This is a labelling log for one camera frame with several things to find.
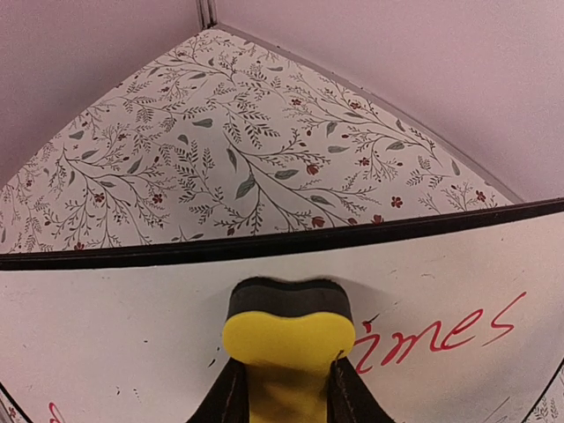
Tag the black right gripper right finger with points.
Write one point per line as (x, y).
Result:
(348, 398)

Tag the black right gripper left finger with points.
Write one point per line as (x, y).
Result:
(227, 401)

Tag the yellow black whiteboard eraser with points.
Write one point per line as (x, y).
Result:
(286, 335)

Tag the white whiteboard black frame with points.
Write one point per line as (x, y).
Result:
(457, 318)

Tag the aluminium corner post right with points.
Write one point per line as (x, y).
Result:
(207, 13)

